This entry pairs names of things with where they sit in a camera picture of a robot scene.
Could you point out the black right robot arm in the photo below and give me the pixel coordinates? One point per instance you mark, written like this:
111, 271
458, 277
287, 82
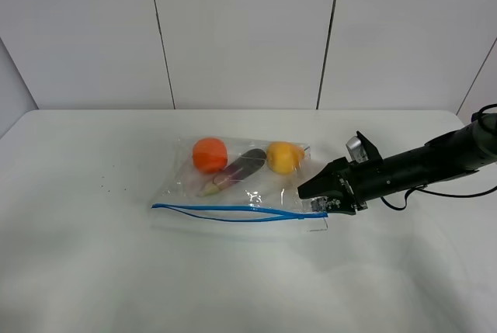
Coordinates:
450, 156

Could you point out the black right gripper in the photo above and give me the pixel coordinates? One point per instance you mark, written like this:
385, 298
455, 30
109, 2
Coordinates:
345, 187

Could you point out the clear zip bag blue zipper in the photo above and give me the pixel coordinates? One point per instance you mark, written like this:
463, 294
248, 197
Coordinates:
263, 199

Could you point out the purple eggplant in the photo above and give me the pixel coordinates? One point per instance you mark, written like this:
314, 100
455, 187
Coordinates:
239, 170

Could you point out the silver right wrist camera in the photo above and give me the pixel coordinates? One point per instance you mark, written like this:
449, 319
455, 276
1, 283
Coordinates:
362, 150

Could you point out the orange fruit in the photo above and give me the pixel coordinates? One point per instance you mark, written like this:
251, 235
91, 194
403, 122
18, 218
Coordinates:
209, 155

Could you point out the yellow pear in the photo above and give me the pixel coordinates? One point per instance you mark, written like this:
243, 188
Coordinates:
284, 158

